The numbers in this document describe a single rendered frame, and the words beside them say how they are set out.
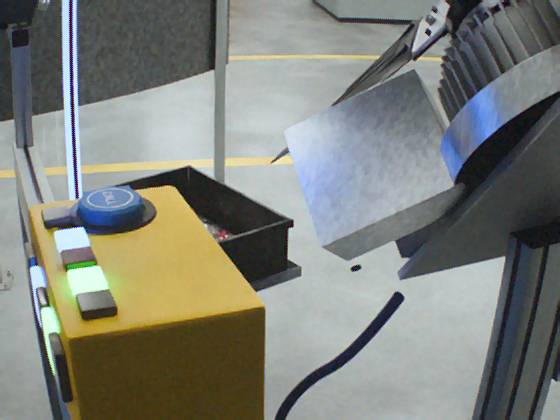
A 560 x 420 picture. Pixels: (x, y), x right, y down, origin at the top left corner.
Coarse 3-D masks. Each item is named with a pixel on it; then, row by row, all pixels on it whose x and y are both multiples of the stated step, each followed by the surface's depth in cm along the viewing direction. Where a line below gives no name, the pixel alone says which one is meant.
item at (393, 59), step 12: (408, 36) 89; (396, 48) 90; (408, 48) 86; (384, 60) 91; (396, 60) 87; (408, 60) 85; (372, 72) 92; (384, 72) 88; (360, 84) 93; (372, 84) 89; (348, 96) 93; (276, 156) 97
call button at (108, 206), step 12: (84, 192) 47; (96, 192) 47; (108, 192) 47; (120, 192) 47; (132, 192) 47; (84, 204) 45; (96, 204) 45; (108, 204) 45; (120, 204) 45; (132, 204) 45; (84, 216) 45; (96, 216) 44; (108, 216) 44; (120, 216) 45; (132, 216) 45
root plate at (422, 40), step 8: (440, 8) 87; (448, 8) 84; (440, 16) 85; (424, 24) 89; (440, 24) 83; (424, 32) 87; (432, 32) 84; (440, 32) 82; (416, 40) 87; (424, 40) 85; (432, 40) 83; (416, 48) 85; (424, 48) 84
